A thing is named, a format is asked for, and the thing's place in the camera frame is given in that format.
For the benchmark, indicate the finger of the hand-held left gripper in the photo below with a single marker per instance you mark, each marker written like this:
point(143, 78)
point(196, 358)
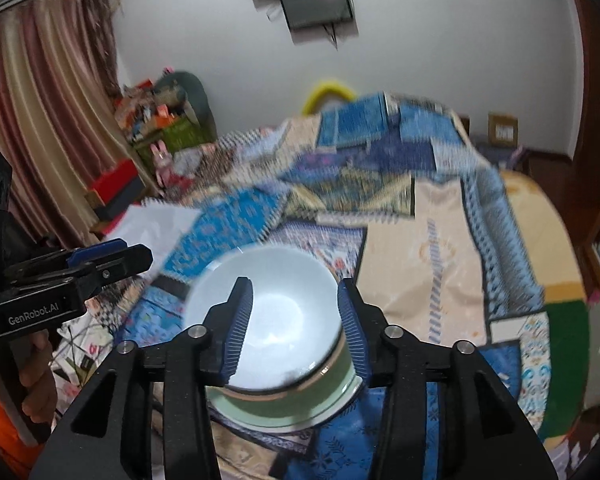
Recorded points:
point(95, 252)
point(125, 262)

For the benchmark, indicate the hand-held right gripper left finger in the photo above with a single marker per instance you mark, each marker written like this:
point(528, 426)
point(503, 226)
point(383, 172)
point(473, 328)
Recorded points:
point(237, 330)

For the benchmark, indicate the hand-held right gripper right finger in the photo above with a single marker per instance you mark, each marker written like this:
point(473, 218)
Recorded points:
point(352, 330)

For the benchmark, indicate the green bowl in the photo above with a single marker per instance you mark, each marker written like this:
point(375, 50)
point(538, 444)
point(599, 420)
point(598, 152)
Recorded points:
point(337, 375)

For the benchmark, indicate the white dotted bowl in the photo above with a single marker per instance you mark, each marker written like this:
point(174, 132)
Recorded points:
point(290, 310)

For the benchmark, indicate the green plate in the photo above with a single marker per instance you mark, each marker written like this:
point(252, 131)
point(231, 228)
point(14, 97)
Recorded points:
point(230, 406)

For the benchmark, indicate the person's left hand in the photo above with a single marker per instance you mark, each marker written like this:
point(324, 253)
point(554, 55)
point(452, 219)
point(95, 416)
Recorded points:
point(40, 385)

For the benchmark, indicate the white folded cloth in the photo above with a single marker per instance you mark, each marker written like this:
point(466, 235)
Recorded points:
point(150, 225)

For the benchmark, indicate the grey box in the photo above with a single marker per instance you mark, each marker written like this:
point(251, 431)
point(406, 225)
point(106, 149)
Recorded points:
point(125, 200)

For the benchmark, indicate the red box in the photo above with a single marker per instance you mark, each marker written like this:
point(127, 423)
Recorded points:
point(112, 180)

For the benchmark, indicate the pink rabbit toy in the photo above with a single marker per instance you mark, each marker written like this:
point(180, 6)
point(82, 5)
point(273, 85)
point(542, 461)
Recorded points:
point(164, 165)

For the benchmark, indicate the patchwork printed blanket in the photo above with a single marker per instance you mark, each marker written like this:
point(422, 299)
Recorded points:
point(405, 210)

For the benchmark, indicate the striped brown curtain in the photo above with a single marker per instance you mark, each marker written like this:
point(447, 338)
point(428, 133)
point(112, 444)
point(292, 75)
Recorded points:
point(45, 110)

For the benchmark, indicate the small orange box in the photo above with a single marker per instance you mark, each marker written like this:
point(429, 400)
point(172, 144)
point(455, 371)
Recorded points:
point(160, 115)

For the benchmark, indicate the beige green blanket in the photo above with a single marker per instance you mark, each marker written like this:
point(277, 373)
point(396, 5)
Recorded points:
point(555, 260)

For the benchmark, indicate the yellow foam tube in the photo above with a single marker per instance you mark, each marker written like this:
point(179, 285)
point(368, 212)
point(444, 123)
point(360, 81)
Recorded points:
point(325, 87)

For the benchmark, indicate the cardboard box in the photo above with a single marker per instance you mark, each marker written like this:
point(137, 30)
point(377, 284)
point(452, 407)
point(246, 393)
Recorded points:
point(503, 127)

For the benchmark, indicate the wooden room door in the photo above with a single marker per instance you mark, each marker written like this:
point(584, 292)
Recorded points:
point(595, 135)

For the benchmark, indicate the small black wall monitor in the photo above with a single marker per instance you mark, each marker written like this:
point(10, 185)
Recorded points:
point(317, 5)

